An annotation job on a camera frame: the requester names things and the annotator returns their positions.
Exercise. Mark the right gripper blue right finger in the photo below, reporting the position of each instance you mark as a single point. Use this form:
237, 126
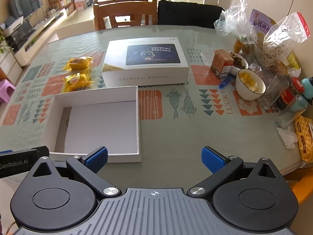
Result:
224, 169

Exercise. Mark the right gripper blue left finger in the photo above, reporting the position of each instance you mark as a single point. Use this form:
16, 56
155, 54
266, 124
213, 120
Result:
85, 170

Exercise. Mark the yellow bread packet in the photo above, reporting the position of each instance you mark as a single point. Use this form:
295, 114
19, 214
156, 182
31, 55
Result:
76, 81
80, 63

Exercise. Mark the white tablet box lid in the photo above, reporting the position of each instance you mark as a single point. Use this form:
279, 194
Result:
144, 62

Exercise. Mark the white open box tray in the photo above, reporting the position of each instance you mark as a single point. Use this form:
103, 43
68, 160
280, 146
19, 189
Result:
79, 122

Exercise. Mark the patterned plastic tablecloth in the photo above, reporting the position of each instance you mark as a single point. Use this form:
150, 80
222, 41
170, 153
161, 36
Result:
175, 121

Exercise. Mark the white crumpled tissue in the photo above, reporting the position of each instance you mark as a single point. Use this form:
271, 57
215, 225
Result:
288, 137

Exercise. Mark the purple plastic stool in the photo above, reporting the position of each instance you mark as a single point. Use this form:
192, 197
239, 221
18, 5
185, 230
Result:
6, 90

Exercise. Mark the white bowl yellow food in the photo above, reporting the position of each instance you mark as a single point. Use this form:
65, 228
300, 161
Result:
249, 85

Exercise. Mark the blue plastic clip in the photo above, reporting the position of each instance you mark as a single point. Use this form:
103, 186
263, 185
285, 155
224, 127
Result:
226, 81

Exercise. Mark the orange yellow snack packet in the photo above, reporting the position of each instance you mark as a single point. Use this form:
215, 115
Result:
303, 127

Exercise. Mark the clear glass jar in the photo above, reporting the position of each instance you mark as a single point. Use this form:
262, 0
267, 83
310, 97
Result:
277, 85

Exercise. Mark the teal bottle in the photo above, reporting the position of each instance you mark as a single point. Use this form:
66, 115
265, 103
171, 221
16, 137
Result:
304, 100

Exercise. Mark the white tv cabinet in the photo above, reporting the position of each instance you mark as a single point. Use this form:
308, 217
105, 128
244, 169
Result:
22, 55

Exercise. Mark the white bowl dark food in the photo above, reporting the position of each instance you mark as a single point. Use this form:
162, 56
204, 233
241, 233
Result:
238, 64

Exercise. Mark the red lid sauce jar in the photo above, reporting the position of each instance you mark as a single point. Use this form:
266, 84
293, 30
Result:
295, 87

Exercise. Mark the brown drink carton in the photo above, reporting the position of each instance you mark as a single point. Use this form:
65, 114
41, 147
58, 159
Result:
222, 63

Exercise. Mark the clear bag red seal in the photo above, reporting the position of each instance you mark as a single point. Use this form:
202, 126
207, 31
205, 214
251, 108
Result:
284, 36

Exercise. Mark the clear crumpled plastic bag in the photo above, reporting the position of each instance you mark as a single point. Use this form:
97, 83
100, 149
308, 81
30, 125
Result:
234, 21

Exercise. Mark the purple snack bag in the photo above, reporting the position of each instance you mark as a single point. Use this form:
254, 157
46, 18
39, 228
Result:
261, 23

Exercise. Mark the flat screen television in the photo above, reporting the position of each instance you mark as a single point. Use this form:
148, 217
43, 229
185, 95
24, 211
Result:
23, 8

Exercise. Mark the wooden dining chair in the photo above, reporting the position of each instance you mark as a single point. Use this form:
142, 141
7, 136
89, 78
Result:
124, 13

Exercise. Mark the black chair cover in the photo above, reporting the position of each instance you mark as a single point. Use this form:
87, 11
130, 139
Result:
187, 14

